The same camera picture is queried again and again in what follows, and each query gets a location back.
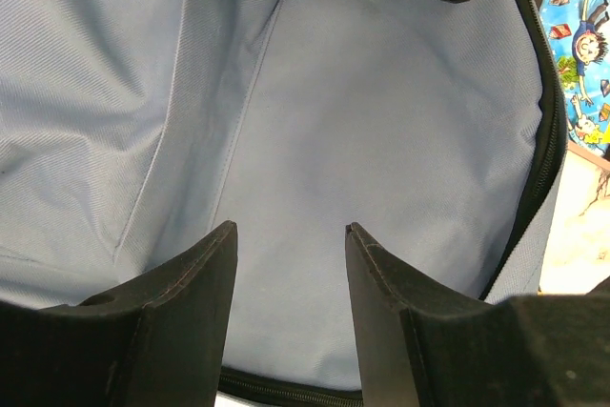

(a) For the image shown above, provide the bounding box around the blue student backpack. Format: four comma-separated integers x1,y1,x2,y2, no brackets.
1,0,566,406

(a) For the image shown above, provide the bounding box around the black storey treehouse book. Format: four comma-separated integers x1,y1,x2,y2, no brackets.
535,0,609,160

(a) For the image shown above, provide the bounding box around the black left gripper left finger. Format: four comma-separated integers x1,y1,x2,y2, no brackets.
1,221,237,406

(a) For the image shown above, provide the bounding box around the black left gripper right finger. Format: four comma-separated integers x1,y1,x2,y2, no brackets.
345,224,609,406

